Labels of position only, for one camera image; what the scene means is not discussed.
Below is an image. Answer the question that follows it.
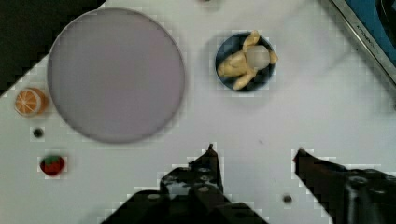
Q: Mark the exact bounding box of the black toaster oven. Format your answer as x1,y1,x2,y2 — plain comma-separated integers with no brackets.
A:
329,0,396,83

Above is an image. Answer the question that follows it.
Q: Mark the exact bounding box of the orange slice toy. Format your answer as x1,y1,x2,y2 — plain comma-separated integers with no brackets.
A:
14,88,49,117

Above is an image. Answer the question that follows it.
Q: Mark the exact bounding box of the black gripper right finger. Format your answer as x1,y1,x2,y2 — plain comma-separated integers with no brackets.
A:
293,148,396,224

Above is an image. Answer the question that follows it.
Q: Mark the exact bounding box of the round purple plate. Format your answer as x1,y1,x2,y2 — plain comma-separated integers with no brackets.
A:
47,7,185,144

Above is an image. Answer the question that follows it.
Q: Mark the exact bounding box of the red strawberry toy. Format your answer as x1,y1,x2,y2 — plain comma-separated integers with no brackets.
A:
39,155,65,176

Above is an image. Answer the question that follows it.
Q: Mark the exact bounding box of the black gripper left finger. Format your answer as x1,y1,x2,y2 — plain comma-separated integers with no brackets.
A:
101,146,268,224

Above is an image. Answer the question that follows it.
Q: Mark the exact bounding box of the blue bowl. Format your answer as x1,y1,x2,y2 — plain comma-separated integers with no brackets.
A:
215,32,276,92

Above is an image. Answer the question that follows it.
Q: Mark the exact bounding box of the yellow toy chicken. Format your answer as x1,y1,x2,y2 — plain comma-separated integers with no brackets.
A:
217,30,279,91

